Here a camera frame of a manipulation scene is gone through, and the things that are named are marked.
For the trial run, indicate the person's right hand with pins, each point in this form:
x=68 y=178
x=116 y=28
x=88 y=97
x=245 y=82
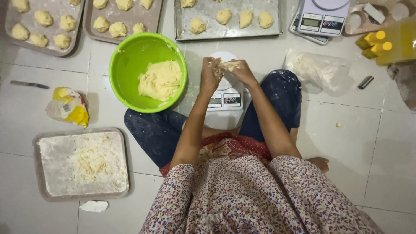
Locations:
x=243 y=73

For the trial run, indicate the person's left hand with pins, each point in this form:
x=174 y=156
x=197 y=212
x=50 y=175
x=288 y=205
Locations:
x=208 y=76

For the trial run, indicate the person's right fingers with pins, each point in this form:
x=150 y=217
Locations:
x=232 y=65

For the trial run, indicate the person's left fingers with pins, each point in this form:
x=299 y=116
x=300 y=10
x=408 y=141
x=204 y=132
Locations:
x=215 y=66

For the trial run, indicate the small dough piece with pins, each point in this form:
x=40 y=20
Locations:
x=227 y=67

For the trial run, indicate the white digital kitchen scale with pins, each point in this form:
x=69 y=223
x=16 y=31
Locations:
x=308 y=38
x=229 y=94
x=321 y=19

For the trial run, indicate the group of dough balls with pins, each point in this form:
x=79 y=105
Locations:
x=223 y=16
x=117 y=29
x=43 y=18

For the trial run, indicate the silver metal baking tray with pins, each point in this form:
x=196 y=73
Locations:
x=208 y=13

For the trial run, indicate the large yellow dough mass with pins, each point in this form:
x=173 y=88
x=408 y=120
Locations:
x=159 y=81

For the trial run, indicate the red patterned cloth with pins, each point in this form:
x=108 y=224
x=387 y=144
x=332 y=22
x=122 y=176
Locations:
x=237 y=144

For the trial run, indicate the clear plastic flour bag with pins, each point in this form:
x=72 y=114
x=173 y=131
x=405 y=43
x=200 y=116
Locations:
x=317 y=70

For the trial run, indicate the green plastic bowl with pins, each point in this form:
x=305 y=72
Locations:
x=126 y=65

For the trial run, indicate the person's dark blue trousers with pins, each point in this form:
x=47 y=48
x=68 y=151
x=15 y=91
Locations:
x=156 y=133

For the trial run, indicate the brown baking tray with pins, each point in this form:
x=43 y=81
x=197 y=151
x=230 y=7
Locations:
x=53 y=11
x=130 y=16

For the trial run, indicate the person's bare foot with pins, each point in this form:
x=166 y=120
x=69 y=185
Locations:
x=320 y=163

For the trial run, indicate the person's floral dress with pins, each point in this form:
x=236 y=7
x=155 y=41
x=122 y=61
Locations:
x=247 y=198

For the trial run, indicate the small dark metal tube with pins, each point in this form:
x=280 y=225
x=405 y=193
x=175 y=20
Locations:
x=366 y=82

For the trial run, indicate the wooden mould board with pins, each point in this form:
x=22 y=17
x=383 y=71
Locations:
x=367 y=27

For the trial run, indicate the yellow squeeze bottle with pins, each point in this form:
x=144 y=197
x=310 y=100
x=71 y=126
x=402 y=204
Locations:
x=378 y=49
x=372 y=38

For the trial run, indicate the white rectangular block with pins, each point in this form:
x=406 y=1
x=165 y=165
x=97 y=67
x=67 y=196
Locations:
x=374 y=13

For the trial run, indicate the yellow white crumpled packet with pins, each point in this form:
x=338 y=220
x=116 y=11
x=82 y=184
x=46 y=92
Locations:
x=66 y=105

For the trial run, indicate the flour and dough crumbs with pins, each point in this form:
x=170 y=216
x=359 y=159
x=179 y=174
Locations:
x=84 y=162

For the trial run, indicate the yellow translucent package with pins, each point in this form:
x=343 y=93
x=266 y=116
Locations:
x=401 y=42

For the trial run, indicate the brown cloth bundle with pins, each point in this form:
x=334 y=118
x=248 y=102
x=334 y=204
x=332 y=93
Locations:
x=406 y=84

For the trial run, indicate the white paper scrap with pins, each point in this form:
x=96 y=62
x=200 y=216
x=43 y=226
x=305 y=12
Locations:
x=94 y=206

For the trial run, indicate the dark flat knife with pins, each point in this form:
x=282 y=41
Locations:
x=29 y=84

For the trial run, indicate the floured brown tray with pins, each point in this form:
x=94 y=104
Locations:
x=39 y=182

